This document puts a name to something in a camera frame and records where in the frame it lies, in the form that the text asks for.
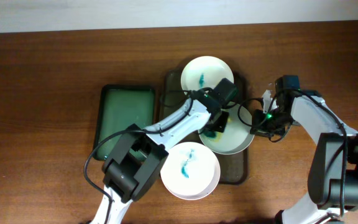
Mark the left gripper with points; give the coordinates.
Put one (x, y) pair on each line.
(220, 129)

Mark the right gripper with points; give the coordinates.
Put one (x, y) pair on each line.
(262, 129)

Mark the grey-white plate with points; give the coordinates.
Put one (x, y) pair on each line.
(236, 136)

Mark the green and yellow sponge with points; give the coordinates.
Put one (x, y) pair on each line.
(211, 135)

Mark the white plate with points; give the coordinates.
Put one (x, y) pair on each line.
(191, 171)
(204, 71)

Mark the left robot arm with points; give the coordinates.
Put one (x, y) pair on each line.
(135, 162)

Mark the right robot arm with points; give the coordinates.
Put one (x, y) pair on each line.
(333, 176)

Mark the large brown serving tray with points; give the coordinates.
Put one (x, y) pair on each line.
(234, 167)

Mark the small green water tray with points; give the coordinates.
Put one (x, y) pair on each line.
(121, 106)

